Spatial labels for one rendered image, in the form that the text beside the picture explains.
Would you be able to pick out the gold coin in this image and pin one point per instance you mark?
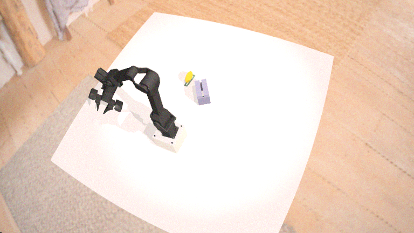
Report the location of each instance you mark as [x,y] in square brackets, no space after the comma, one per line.
[188,76]

